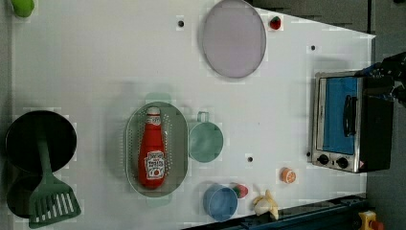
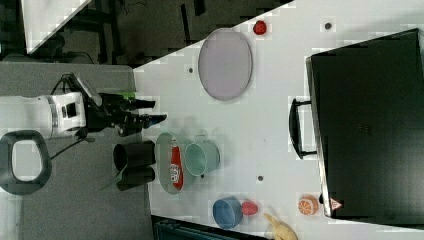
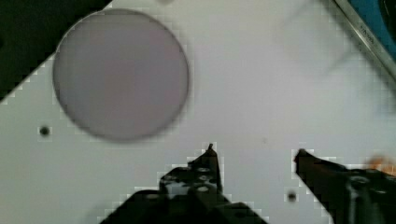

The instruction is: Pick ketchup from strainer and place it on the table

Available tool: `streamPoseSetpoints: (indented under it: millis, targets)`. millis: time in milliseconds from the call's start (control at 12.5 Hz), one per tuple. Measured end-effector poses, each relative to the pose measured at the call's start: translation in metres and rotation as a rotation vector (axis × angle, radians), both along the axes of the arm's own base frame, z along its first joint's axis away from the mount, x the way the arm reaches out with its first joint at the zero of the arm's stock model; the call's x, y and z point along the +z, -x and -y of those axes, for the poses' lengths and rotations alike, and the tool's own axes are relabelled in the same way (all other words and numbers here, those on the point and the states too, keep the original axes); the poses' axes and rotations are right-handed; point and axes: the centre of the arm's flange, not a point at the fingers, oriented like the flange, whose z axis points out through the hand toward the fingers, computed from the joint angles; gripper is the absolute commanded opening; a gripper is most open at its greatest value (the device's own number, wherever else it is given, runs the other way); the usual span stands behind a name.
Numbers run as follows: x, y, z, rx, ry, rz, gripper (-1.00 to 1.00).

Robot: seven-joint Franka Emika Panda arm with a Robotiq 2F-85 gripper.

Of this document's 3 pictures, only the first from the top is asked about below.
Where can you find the red felt ketchup bottle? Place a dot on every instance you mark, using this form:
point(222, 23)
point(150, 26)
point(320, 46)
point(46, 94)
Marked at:
point(152, 156)

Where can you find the green mug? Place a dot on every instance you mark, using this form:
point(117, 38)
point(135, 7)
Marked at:
point(205, 139)

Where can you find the grey round plate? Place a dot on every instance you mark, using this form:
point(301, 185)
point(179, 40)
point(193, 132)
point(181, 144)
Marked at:
point(233, 39)

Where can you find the red strawberry near bowl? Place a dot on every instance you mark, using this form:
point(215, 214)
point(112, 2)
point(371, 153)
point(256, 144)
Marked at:
point(240, 190)

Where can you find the blue bowl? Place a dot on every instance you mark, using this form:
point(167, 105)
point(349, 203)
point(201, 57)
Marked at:
point(220, 202)

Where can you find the orange slice toy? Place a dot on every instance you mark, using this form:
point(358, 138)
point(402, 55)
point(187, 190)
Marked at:
point(288, 176)

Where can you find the yellow banana toy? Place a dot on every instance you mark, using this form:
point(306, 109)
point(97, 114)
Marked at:
point(266, 204)

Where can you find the red strawberry near plate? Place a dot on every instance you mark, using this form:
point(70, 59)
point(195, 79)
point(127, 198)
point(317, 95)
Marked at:
point(275, 23)

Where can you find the toaster oven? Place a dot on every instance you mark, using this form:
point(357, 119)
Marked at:
point(352, 122)

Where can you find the green spatula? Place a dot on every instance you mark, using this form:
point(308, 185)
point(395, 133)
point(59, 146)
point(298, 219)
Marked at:
point(52, 200)

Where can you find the black pan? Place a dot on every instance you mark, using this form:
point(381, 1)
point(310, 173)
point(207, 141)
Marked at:
point(21, 144)

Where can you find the yellow red clamp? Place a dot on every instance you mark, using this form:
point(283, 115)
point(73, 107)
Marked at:
point(369, 221)

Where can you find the green cylinder object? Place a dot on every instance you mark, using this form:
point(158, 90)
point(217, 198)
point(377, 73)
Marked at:
point(23, 8)

